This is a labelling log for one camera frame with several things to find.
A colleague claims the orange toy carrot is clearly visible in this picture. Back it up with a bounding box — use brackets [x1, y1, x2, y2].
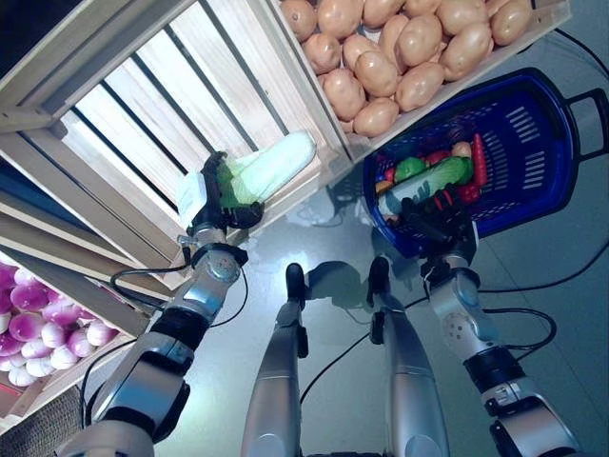
[470, 132, 488, 187]

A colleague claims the black robot foot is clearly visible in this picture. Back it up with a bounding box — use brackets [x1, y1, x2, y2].
[285, 263, 305, 306]
[366, 256, 391, 306]

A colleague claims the napa cabbage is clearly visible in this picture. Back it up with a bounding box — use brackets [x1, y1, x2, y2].
[378, 156, 475, 223]
[178, 131, 317, 225]

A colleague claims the brown potato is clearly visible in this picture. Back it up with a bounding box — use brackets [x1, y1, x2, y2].
[317, 0, 365, 40]
[395, 13, 443, 68]
[280, 0, 319, 43]
[363, 0, 405, 16]
[352, 97, 401, 138]
[354, 50, 400, 99]
[395, 61, 446, 113]
[379, 13, 410, 72]
[440, 21, 494, 82]
[322, 68, 367, 122]
[342, 33, 377, 70]
[436, 0, 491, 37]
[403, 0, 443, 14]
[489, 0, 533, 48]
[302, 31, 343, 75]

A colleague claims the silver robot leg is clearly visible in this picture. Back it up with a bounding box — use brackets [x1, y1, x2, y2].
[240, 302, 310, 457]
[369, 304, 451, 457]

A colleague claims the green round toy cabbage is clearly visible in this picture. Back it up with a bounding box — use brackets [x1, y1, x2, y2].
[395, 157, 428, 181]

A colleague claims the black robot left foot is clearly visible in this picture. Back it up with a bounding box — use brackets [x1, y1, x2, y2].
[285, 263, 305, 306]

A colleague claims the silver robot right leg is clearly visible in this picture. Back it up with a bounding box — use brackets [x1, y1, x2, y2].
[369, 304, 451, 457]

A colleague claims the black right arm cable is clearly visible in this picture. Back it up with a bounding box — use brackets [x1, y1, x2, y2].
[478, 307, 558, 363]

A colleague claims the blue plastic shopping basket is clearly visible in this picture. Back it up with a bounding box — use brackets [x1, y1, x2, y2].
[362, 67, 609, 261]

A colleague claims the black robot right foot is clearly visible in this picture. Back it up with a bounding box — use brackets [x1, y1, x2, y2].
[366, 256, 391, 306]

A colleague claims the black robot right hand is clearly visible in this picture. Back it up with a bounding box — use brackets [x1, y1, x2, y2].
[401, 187, 479, 259]

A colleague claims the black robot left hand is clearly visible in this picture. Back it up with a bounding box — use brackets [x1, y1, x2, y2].
[189, 150, 265, 234]

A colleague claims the thin black tether cable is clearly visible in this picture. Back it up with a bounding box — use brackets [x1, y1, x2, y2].
[299, 294, 432, 399]

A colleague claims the brown woven mat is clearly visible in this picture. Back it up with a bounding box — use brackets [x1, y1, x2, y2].
[0, 387, 104, 457]

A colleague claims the silver robot left leg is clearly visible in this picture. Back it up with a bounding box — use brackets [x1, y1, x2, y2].
[240, 302, 310, 457]

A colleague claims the purple white turnip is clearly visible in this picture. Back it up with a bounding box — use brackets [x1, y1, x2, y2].
[66, 328, 96, 358]
[8, 312, 47, 342]
[0, 265, 19, 299]
[10, 284, 49, 310]
[49, 345, 80, 371]
[40, 321, 68, 348]
[0, 332, 24, 357]
[8, 366, 38, 387]
[24, 356, 57, 378]
[21, 338, 53, 359]
[87, 318, 120, 347]
[42, 302, 80, 325]

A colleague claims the black robot pelvis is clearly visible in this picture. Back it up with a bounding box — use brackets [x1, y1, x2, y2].
[297, 447, 386, 457]

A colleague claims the wooden slatted crate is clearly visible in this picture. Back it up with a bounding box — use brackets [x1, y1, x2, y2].
[0, 247, 166, 429]
[265, 0, 572, 166]
[0, 0, 356, 291]

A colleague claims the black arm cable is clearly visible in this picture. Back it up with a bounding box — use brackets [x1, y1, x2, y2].
[109, 247, 249, 329]
[478, 307, 558, 363]

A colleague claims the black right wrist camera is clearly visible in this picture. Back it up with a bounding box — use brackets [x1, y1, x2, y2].
[421, 259, 446, 287]

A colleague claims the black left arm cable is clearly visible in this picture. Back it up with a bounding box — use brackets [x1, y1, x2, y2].
[109, 247, 249, 329]

